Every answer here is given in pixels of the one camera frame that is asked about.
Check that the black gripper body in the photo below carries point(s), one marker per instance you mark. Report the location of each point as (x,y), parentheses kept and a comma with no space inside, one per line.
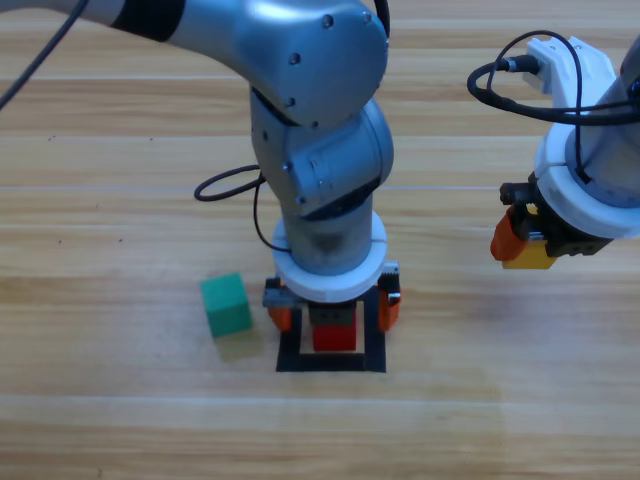
(330,315)
(572,246)

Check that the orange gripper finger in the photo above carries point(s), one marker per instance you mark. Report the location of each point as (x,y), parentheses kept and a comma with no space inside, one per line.
(281,320)
(505,242)
(387,315)

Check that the red wooden cube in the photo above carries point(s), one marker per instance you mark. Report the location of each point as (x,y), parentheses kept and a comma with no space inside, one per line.
(334,337)

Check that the yellow wooden cube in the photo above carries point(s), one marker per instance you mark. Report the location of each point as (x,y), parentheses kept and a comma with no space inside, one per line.
(527,257)

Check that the green wooden cube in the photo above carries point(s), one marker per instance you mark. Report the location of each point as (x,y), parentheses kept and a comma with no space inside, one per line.
(227,310)

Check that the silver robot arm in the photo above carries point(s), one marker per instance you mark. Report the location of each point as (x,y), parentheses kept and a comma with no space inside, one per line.
(620,140)
(310,60)

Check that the black tape square outline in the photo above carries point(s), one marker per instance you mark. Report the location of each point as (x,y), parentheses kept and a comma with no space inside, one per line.
(330,362)

